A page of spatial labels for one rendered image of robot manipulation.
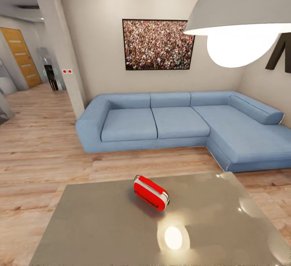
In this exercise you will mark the decorative sign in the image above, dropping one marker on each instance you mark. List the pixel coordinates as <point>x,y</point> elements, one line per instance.
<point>284,42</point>

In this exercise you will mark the sofa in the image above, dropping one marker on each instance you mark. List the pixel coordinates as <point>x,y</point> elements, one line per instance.
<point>241,133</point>

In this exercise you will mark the door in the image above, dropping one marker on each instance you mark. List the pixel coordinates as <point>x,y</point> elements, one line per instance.
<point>22,56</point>

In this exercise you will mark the coffee table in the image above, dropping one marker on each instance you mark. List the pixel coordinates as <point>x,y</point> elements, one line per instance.
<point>211,220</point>

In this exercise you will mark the standing mirror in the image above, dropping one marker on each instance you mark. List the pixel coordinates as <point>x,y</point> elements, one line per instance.
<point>49,70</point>

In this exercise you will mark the room light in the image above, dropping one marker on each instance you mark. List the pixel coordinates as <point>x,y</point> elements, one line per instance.
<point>219,13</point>

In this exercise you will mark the picture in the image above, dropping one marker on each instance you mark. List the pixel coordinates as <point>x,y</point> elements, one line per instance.
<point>157,44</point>

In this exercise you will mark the radio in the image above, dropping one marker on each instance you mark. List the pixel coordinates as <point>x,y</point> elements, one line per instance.
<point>151,193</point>

